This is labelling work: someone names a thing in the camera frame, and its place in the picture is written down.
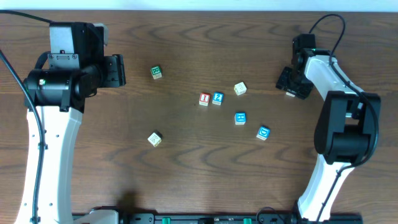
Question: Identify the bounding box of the green letter block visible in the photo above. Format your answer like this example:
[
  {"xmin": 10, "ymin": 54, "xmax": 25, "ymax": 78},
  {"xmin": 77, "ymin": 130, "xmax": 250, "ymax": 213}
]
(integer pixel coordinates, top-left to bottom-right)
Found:
[{"xmin": 150, "ymin": 65, "xmax": 162, "ymax": 80}]

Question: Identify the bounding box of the blue letter D block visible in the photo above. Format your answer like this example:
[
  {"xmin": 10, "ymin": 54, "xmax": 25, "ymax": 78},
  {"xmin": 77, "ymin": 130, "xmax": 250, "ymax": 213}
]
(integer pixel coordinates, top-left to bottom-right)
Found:
[{"xmin": 256, "ymin": 126, "xmax": 271, "ymax": 141}]

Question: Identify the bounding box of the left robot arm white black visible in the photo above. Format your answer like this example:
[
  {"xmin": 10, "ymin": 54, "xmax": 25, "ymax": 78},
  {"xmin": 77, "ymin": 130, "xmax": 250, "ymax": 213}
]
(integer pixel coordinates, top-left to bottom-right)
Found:
[{"xmin": 16, "ymin": 22, "xmax": 126, "ymax": 223}]

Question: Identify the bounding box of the blue letter H block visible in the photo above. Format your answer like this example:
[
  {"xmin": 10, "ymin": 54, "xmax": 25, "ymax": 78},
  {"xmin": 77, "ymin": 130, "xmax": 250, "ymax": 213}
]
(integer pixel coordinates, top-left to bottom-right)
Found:
[{"xmin": 234, "ymin": 112, "xmax": 246, "ymax": 125}]

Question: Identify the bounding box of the red letter A block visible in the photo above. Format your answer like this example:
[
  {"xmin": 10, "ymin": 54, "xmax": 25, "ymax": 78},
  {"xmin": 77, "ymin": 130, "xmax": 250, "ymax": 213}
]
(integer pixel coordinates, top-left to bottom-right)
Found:
[{"xmin": 285, "ymin": 92, "xmax": 295, "ymax": 97}]

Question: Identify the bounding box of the cream wooden block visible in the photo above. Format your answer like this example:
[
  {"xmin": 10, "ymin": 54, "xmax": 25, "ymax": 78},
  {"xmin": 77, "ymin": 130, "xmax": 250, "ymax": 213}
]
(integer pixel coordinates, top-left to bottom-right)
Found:
[{"xmin": 234, "ymin": 82, "xmax": 247, "ymax": 96}]

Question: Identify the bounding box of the black mounting rail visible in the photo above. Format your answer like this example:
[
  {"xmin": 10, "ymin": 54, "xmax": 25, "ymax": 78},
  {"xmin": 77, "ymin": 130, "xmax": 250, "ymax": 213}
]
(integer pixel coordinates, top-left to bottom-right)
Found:
[{"xmin": 71, "ymin": 205, "xmax": 364, "ymax": 224}]

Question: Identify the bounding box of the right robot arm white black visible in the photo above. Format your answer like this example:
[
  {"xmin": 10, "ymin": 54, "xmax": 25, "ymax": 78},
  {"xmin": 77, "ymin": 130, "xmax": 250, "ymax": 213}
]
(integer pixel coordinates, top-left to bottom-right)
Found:
[{"xmin": 276, "ymin": 34, "xmax": 381, "ymax": 223}]

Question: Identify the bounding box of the cream block with K drawing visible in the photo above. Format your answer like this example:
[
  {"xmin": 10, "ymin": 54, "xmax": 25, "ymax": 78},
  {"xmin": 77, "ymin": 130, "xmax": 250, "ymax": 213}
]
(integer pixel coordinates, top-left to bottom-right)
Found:
[{"xmin": 147, "ymin": 131, "xmax": 162, "ymax": 147}]

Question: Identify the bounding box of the blue number 2 block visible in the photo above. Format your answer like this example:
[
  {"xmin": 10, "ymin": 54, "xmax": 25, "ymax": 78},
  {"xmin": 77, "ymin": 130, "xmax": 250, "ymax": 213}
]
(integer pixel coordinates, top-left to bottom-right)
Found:
[{"xmin": 212, "ymin": 92, "xmax": 224, "ymax": 105}]

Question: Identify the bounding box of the red letter I block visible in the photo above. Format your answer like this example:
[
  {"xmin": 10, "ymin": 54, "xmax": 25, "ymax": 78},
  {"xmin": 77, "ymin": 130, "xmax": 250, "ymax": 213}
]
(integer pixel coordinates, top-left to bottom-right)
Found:
[{"xmin": 198, "ymin": 93, "xmax": 211, "ymax": 106}]

